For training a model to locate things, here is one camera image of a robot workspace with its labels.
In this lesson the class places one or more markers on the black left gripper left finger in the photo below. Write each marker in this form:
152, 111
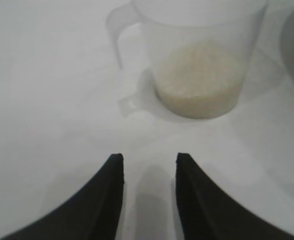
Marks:
96, 210

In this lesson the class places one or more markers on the white uncooked rice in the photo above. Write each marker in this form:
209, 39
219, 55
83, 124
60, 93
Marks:
199, 80

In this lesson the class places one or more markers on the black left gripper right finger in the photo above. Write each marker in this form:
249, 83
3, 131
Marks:
201, 212

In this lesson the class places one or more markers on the clear plastic measuring cup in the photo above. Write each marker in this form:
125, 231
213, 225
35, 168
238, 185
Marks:
149, 30

